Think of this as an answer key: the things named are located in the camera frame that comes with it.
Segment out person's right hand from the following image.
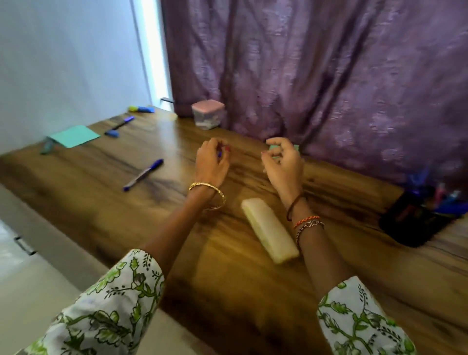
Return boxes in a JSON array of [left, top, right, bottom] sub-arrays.
[[261, 137, 306, 200]]

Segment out person's left hand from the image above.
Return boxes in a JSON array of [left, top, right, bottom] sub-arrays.
[[195, 137, 232, 188]]

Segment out green sticky notes pad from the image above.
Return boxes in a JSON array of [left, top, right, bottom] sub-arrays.
[[269, 143, 300, 160]]

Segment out blue capped pen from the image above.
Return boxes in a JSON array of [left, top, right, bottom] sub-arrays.
[[123, 159, 164, 192], [105, 116, 135, 138]]

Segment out yellow pencil case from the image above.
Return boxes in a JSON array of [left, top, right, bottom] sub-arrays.
[[240, 197, 300, 265]]

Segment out black mesh pen holder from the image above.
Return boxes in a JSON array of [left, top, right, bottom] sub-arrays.
[[378, 190, 461, 249]]

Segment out person's left forearm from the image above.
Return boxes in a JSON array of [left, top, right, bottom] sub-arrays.
[[140, 186, 220, 278]]

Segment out person's right forearm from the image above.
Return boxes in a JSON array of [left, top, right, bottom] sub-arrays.
[[287, 196, 355, 300]]

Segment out wooden desk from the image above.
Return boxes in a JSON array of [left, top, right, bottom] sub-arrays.
[[0, 106, 468, 355]]

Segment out gold bangle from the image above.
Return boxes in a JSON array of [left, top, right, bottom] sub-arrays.
[[188, 182, 227, 211]]

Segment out clear container pink lid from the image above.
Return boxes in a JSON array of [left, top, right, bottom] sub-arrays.
[[191, 99, 226, 131]]

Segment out purple patterned curtain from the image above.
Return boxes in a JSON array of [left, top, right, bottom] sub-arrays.
[[160, 0, 468, 187]]

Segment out teal paper sheet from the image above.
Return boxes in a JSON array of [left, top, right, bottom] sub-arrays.
[[47, 125, 101, 149]]

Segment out right floral white green sleeve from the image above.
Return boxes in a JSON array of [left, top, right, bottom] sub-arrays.
[[316, 276, 417, 355]]

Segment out floral white green sleeve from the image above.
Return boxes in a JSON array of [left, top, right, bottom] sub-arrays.
[[316, 276, 417, 355], [14, 248, 165, 355]]

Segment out left floral white green sleeve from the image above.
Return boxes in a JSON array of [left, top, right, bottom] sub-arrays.
[[14, 248, 165, 355]]

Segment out brown thread bracelet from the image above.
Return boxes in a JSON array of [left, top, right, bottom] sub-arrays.
[[286, 193, 306, 222]]

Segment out orange thread bracelet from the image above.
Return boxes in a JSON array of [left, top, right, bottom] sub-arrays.
[[292, 215, 321, 230]]

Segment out silver chain bracelet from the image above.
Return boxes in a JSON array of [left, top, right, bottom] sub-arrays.
[[295, 220, 325, 249]]

